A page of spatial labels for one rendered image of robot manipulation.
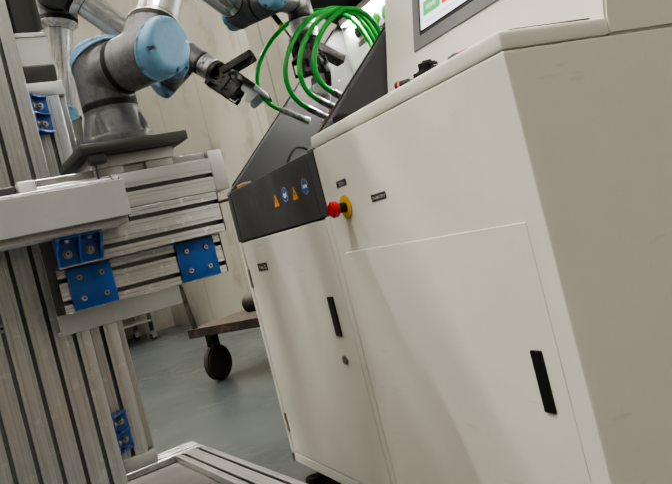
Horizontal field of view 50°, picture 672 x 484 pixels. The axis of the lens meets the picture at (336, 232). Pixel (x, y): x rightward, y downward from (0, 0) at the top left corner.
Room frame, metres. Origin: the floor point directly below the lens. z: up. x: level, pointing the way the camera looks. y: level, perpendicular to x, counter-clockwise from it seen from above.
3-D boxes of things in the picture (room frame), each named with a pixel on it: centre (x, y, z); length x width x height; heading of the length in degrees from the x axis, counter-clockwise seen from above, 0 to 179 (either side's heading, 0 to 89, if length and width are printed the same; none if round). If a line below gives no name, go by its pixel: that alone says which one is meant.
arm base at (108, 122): (1.54, 0.41, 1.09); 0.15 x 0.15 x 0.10
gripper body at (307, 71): (2.08, -0.05, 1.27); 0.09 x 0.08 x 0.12; 116
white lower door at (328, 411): (1.98, 0.16, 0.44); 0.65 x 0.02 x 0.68; 26
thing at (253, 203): (1.98, 0.14, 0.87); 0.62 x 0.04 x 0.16; 26
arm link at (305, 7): (2.08, -0.05, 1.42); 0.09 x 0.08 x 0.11; 150
